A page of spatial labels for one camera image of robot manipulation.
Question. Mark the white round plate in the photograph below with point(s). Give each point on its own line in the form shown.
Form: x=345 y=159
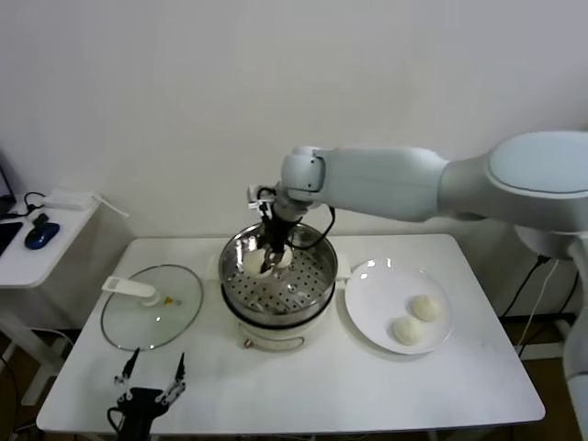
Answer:
x=376 y=298

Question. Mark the blue computer mouse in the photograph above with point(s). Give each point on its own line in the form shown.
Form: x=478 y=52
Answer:
x=42 y=235

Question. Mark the white flat box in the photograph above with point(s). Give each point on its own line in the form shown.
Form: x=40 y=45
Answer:
x=66 y=200

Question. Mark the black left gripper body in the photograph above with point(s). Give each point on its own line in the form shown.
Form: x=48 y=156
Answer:
x=140 y=402

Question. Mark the white shelf stand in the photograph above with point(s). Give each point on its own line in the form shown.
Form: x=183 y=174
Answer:
x=562 y=335

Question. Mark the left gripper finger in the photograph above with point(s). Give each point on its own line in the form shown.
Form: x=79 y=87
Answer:
x=181 y=372
x=132 y=360

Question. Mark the white steamed baozi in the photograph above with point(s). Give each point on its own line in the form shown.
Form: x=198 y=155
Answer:
x=252 y=265
x=288 y=259
x=426 y=308
x=406 y=331

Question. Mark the stainless steel steamer basket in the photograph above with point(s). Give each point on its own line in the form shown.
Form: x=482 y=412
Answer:
x=308 y=271

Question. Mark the white stick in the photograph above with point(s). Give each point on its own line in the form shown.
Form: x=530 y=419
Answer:
x=112 y=206

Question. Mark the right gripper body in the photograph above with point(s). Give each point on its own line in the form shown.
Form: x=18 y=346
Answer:
x=280 y=229

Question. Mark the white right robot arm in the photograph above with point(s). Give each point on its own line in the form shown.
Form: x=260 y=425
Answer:
x=390 y=179

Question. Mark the dark laptop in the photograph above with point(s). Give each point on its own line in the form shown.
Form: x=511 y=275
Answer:
x=4 y=184

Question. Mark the white electric cooker base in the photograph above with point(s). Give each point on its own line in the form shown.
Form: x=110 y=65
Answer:
x=275 y=337

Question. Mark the black tablet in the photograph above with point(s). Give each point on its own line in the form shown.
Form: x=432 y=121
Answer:
x=9 y=236

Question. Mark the white side table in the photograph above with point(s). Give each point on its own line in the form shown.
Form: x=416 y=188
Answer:
x=69 y=239

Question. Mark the glass pot lid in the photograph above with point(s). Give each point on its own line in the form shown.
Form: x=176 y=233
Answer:
x=138 y=326

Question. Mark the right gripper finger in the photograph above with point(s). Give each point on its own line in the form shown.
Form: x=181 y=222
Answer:
x=279 y=256
x=267 y=263

